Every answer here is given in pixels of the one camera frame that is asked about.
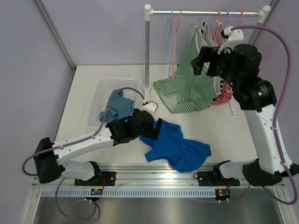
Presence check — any aluminium corner frame post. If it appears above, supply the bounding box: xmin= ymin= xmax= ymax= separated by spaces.
xmin=33 ymin=0 xmax=76 ymax=73

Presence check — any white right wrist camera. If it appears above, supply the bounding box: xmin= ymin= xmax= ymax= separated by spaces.
xmin=218 ymin=27 xmax=244 ymax=54

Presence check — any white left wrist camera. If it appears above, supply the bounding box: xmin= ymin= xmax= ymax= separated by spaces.
xmin=142 ymin=99 xmax=158 ymax=114

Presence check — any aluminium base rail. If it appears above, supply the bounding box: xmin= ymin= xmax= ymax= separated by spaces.
xmin=31 ymin=163 xmax=285 ymax=189

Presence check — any pink hanger far right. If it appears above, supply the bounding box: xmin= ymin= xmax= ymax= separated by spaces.
xmin=238 ymin=9 xmax=244 ymax=26

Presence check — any pink hanger under red top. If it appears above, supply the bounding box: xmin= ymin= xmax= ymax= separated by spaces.
xmin=214 ymin=9 xmax=222 ymax=36

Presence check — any white metal clothes rack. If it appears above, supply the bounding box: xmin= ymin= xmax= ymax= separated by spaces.
xmin=143 ymin=4 xmax=271 ymax=113

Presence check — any white plastic perforated basket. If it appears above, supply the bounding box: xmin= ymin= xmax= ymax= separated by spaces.
xmin=87 ymin=78 xmax=140 ymax=128

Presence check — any royal blue tank top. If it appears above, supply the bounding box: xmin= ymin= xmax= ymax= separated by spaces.
xmin=139 ymin=121 xmax=211 ymax=172

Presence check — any black white striped tank top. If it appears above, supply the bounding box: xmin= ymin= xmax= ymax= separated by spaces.
xmin=201 ymin=21 xmax=223 ymax=97

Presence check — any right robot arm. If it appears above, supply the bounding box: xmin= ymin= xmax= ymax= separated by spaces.
xmin=191 ymin=44 xmax=299 ymax=186

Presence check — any green white striped tank top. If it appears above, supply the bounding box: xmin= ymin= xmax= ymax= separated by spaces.
xmin=153 ymin=27 xmax=216 ymax=114

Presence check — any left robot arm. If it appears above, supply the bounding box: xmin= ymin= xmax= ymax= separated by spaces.
xmin=34 ymin=109 xmax=163 ymax=186

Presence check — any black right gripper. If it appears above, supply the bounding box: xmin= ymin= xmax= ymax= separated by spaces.
xmin=191 ymin=45 xmax=240 ymax=89

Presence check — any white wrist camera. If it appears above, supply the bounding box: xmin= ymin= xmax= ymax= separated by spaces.
xmin=142 ymin=99 xmax=158 ymax=114
xmin=218 ymin=27 xmax=244 ymax=54

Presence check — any light blue wire hanger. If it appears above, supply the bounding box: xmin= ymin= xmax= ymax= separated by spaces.
xmin=168 ymin=11 xmax=173 ymax=81

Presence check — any white slotted cable duct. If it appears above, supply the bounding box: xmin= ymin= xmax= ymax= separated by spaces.
xmin=42 ymin=188 xmax=216 ymax=198

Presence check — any teal blue tank top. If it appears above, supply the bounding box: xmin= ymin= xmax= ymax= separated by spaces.
xmin=105 ymin=90 xmax=135 ymax=123

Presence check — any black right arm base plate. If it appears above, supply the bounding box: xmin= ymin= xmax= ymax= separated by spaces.
xmin=192 ymin=171 xmax=235 ymax=187

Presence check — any red white striped tank top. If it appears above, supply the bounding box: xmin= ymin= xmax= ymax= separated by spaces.
xmin=211 ymin=24 xmax=232 ymax=105

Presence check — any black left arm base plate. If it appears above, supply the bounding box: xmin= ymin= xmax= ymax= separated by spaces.
xmin=74 ymin=171 xmax=116 ymax=187

